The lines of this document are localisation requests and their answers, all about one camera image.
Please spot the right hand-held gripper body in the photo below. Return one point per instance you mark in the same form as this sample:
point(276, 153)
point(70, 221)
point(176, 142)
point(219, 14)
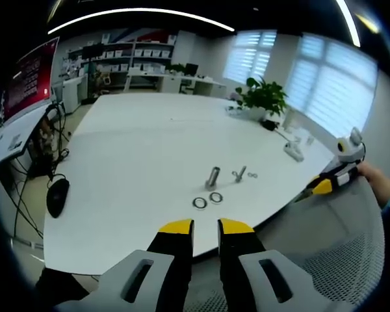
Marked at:
point(348, 152)

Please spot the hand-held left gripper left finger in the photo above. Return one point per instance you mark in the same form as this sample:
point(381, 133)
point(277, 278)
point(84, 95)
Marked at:
point(156, 269)

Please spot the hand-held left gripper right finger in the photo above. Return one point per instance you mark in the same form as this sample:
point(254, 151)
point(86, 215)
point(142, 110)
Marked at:
point(247, 273)

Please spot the metal washer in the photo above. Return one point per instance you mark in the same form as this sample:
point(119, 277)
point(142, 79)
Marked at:
point(215, 197)
point(200, 202)

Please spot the metal threaded stud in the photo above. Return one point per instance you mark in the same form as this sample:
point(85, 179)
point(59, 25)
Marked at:
point(212, 178)

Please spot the person's right hand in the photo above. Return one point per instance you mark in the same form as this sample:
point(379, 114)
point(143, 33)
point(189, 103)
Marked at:
point(378, 183)

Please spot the white power strip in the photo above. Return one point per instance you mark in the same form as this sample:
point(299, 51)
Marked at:
point(293, 150)

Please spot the grey mesh office chair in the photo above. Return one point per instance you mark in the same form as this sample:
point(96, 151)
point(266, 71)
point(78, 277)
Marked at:
point(328, 240)

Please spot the pair of tiny washers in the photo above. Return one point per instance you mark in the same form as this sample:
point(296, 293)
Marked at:
point(252, 175)

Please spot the small metal bolt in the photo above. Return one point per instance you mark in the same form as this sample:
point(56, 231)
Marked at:
point(239, 174)

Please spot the window with white blinds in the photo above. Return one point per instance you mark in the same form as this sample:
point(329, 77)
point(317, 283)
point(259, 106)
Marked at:
point(331, 84)
point(249, 57)

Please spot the green potted plant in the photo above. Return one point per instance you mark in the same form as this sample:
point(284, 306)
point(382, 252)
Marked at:
point(263, 96)

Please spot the black computer mouse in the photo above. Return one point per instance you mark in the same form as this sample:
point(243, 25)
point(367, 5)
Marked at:
point(57, 197)

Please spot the small black background monitor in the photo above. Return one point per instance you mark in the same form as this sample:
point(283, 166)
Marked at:
point(191, 69)

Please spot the white background counter desk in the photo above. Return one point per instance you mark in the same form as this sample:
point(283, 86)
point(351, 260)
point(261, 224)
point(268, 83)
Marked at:
point(172, 81)

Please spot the white side desk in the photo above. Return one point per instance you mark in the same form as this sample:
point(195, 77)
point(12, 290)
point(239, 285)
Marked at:
point(16, 135)

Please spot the shelf with white boxes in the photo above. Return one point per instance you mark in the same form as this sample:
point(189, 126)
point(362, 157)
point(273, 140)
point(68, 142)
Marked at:
point(133, 53)

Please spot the large monitor with red screen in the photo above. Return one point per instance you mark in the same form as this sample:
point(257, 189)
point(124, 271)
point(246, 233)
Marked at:
point(29, 78)

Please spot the long ceiling light strip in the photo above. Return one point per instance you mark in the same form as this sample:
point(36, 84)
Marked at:
point(143, 16)

